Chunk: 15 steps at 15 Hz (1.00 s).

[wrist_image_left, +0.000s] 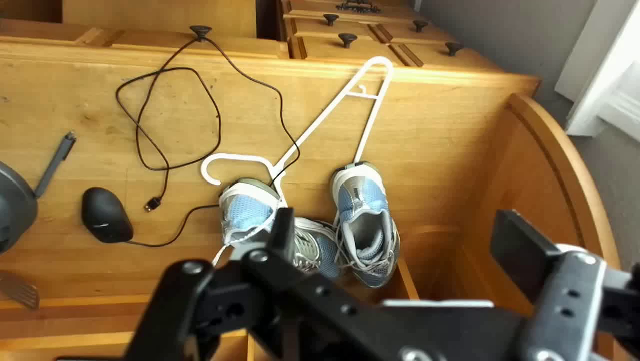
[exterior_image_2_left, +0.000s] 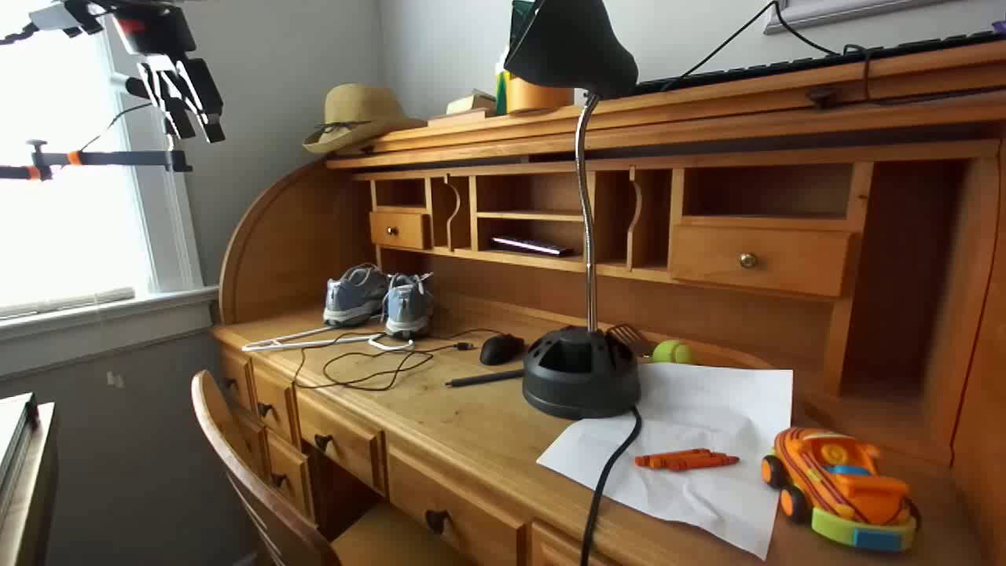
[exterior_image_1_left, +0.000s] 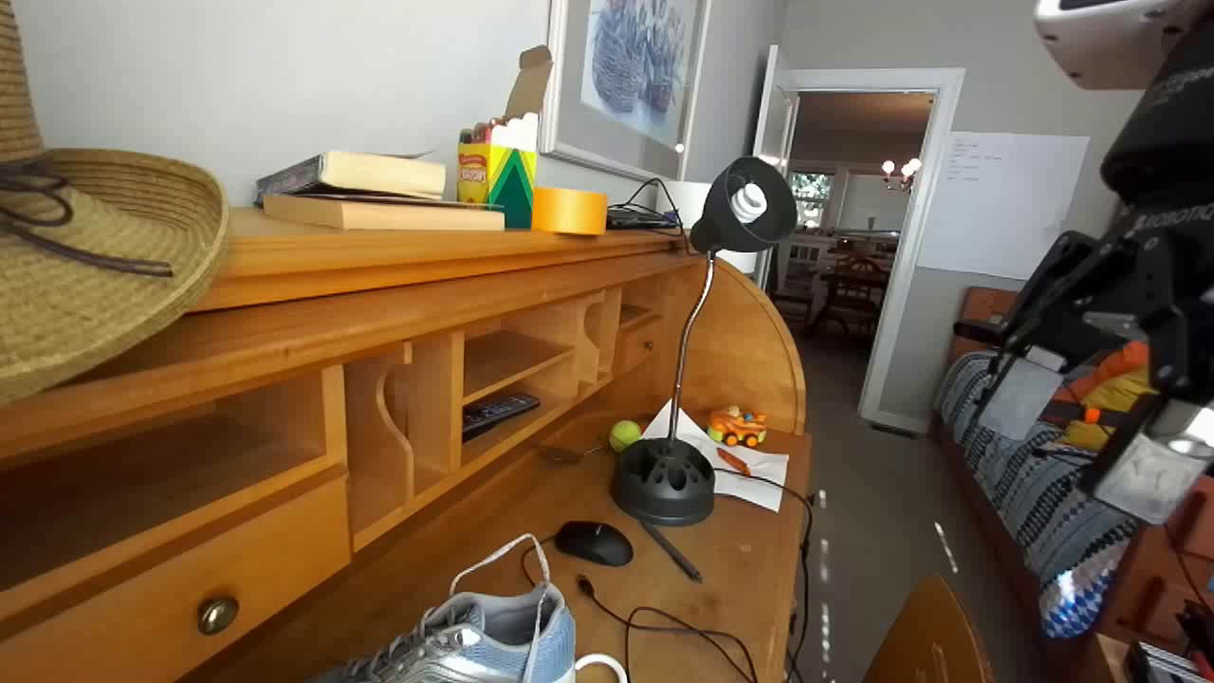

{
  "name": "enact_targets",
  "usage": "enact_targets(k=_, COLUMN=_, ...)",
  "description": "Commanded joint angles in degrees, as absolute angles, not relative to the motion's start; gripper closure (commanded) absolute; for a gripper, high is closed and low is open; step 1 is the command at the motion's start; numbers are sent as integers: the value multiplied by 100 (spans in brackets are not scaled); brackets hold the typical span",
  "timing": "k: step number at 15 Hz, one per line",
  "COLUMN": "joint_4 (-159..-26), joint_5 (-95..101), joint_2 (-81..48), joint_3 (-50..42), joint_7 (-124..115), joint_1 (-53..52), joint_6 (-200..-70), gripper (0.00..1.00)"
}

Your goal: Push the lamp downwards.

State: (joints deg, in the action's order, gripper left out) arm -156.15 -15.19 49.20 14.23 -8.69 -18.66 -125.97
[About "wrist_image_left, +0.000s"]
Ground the wooden roll-top desk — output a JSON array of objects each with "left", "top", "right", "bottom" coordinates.
[{"left": 0, "top": 0, "right": 626, "bottom": 361}]

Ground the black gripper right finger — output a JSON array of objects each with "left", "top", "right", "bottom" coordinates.
[{"left": 489, "top": 207, "right": 640, "bottom": 361}]

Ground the white plastic clothes hanger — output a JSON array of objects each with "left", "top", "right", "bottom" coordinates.
[{"left": 198, "top": 54, "right": 396, "bottom": 267}]

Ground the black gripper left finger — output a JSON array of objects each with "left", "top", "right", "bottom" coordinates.
[{"left": 124, "top": 207, "right": 297, "bottom": 361}]

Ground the thin black mouse cable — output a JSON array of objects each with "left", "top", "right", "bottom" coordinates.
[{"left": 114, "top": 29, "right": 301, "bottom": 249}]

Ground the black computer mouse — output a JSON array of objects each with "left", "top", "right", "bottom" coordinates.
[{"left": 79, "top": 187, "right": 136, "bottom": 244}]

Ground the blue grey sneaker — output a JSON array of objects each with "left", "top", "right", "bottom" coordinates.
[
  {"left": 218, "top": 176, "right": 342, "bottom": 278},
  {"left": 330, "top": 160, "right": 402, "bottom": 291}
]

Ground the black drawer handle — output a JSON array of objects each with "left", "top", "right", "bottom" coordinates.
[{"left": 334, "top": 0, "right": 383, "bottom": 14}]

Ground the black pen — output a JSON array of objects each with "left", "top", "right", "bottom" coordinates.
[{"left": 33, "top": 131, "right": 78, "bottom": 198}]

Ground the white window frame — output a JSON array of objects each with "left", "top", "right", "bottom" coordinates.
[{"left": 554, "top": 0, "right": 640, "bottom": 138}]

